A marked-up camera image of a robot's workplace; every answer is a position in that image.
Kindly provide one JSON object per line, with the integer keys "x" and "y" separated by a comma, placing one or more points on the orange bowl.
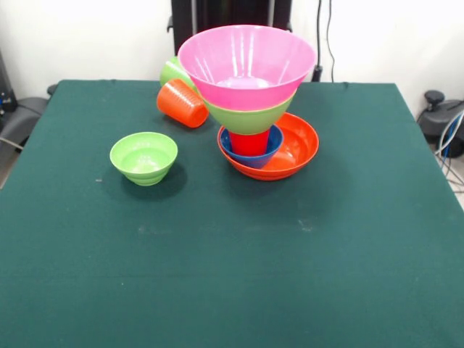
{"x": 297, "y": 145}

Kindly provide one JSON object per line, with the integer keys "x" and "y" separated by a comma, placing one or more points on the red cup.
{"x": 250, "y": 143}

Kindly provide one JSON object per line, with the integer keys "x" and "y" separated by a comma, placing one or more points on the large pink bowl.
{"x": 246, "y": 61}

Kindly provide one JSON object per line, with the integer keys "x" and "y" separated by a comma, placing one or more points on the green cup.
{"x": 170, "y": 72}

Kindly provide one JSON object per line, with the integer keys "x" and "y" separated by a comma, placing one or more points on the black chair base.
{"x": 440, "y": 119}

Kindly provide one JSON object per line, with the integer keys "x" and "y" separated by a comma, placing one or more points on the small green bowl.
{"x": 143, "y": 159}

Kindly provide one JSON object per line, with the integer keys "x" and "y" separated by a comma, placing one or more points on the black equipment box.
{"x": 6, "y": 90}

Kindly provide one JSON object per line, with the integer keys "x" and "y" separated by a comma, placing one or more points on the small dark blue bowl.
{"x": 253, "y": 161}

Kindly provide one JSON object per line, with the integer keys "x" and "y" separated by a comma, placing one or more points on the orange cup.
{"x": 181, "y": 105}

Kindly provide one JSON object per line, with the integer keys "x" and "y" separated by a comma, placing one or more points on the grey office chair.
{"x": 21, "y": 116}

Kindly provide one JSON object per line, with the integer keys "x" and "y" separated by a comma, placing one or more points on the large green bowl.
{"x": 246, "y": 121}

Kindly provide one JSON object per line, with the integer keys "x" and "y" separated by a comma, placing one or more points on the dark green table cloth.
{"x": 326, "y": 290}

